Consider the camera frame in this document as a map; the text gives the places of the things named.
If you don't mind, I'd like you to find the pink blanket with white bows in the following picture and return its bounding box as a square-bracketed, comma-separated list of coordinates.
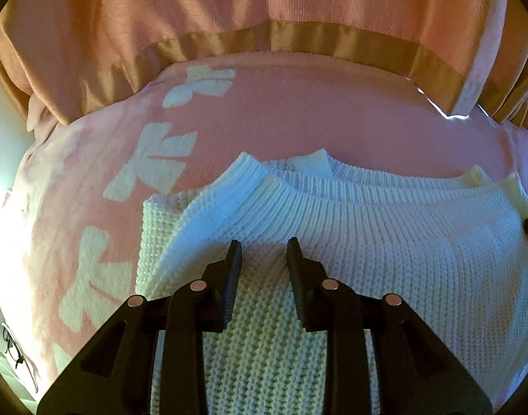
[0, 54, 528, 398]

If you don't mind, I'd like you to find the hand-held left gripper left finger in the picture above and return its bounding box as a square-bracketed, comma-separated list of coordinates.
[37, 239, 243, 415]

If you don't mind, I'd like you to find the white bed sheet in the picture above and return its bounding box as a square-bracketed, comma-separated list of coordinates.
[0, 285, 44, 400]

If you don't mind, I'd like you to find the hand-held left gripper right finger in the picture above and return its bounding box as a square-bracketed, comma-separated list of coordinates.
[287, 237, 491, 415]

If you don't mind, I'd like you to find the orange curtain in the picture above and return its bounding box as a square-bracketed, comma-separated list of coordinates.
[0, 0, 528, 128]

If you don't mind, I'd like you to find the white black red knit sweater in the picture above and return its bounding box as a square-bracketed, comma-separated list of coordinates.
[134, 149, 528, 415]

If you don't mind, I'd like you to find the black cable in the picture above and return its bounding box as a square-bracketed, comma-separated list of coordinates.
[2, 324, 25, 369]

